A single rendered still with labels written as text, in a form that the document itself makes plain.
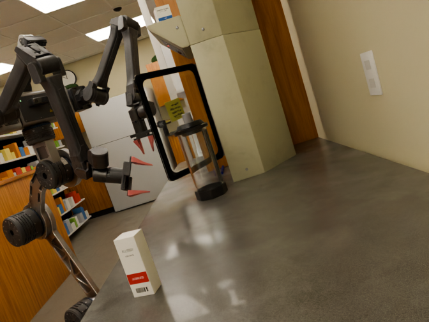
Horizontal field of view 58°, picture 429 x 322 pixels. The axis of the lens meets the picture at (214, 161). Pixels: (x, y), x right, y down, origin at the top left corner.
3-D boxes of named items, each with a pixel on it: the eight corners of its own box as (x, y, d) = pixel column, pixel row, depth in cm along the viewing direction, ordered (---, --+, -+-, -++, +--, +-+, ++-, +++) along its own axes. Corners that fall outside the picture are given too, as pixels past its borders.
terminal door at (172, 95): (225, 156, 160) (195, 62, 154) (170, 183, 139) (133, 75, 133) (223, 156, 160) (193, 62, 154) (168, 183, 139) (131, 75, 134)
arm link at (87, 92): (126, 18, 192) (110, 10, 184) (142, 23, 184) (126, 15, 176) (97, 103, 199) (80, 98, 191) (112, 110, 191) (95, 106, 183)
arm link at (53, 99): (50, 57, 134) (23, 64, 126) (60, 54, 131) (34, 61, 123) (93, 168, 148) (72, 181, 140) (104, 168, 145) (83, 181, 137)
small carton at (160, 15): (172, 25, 134) (166, 8, 133) (174, 22, 129) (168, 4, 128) (159, 29, 133) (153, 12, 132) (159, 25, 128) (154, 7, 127)
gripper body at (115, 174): (128, 161, 137) (108, 159, 137) (125, 190, 135) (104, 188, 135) (131, 163, 143) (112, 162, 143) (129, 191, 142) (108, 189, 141)
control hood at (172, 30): (195, 57, 155) (187, 32, 154) (189, 45, 123) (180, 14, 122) (168, 66, 156) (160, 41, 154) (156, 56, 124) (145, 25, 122)
